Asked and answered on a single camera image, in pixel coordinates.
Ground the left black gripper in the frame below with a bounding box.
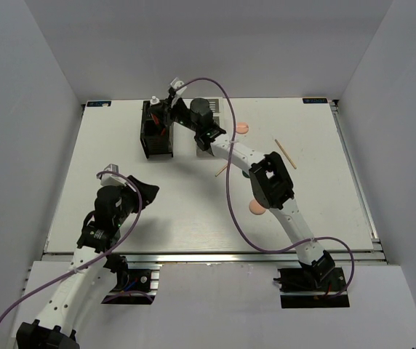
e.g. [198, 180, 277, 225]
[113, 174, 159, 226]

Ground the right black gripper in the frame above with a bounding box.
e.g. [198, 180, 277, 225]
[148, 96, 200, 134]

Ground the white dropper bottle blue base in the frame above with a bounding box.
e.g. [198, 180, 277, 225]
[149, 96, 161, 107]

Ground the gold makeup pencil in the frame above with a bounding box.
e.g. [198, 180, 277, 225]
[215, 164, 228, 177]
[274, 138, 297, 169]

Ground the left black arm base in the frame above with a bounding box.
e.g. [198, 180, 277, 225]
[102, 254, 159, 305]

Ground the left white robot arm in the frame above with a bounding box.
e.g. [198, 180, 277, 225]
[15, 170, 159, 348]

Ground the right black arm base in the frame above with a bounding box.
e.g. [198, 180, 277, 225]
[273, 268, 350, 309]

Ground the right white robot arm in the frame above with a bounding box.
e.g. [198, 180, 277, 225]
[152, 97, 335, 290]

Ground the black slotted organizer box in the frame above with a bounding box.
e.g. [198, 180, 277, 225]
[140, 100, 174, 159]

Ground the white slotted organizer box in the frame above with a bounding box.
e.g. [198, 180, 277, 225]
[196, 97, 227, 159]

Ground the pink round powder puff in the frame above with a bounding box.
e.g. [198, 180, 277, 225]
[249, 199, 266, 215]
[236, 122, 249, 135]

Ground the blue label sticker left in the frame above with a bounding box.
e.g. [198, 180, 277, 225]
[86, 100, 111, 108]

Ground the blue label sticker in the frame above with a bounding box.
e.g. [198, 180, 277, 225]
[302, 97, 328, 104]
[86, 100, 111, 108]

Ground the blue label sticker right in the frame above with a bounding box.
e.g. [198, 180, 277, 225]
[302, 97, 328, 104]

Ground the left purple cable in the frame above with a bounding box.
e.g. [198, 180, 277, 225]
[0, 170, 156, 349]

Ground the purple cable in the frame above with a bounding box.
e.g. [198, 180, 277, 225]
[0, 170, 156, 349]
[173, 76, 356, 299]

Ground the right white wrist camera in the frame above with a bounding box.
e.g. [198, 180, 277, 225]
[168, 77, 186, 97]

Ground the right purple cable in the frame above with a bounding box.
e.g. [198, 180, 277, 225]
[173, 76, 356, 299]

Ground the aluminium table rail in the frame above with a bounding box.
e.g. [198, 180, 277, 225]
[41, 250, 386, 264]

